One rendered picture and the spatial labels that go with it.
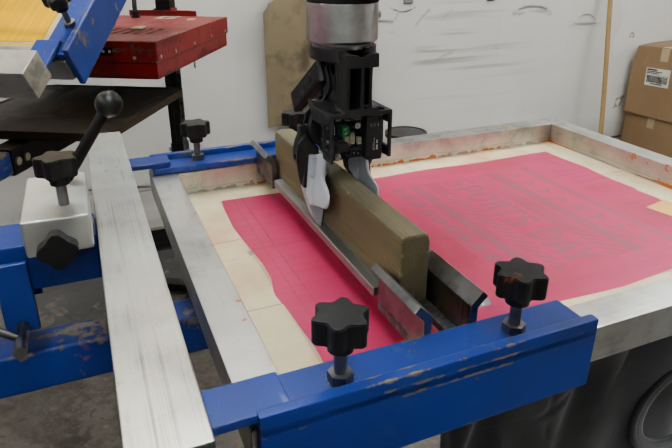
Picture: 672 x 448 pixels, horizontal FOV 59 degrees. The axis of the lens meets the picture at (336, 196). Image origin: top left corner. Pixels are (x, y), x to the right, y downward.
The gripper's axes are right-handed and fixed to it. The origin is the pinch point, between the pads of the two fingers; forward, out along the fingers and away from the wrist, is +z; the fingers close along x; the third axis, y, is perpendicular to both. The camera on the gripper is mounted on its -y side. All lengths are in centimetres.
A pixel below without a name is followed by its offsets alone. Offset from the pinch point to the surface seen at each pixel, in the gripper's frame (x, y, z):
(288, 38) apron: 59, -193, 7
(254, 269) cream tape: -10.7, 1.1, 5.3
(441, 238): 13.8, 2.7, 5.3
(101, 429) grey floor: -37, -90, 101
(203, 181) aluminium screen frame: -11.3, -25.4, 3.6
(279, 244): -6.1, -3.9, 5.3
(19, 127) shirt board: -40, -79, 6
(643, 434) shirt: 33.1, 22.5, 27.9
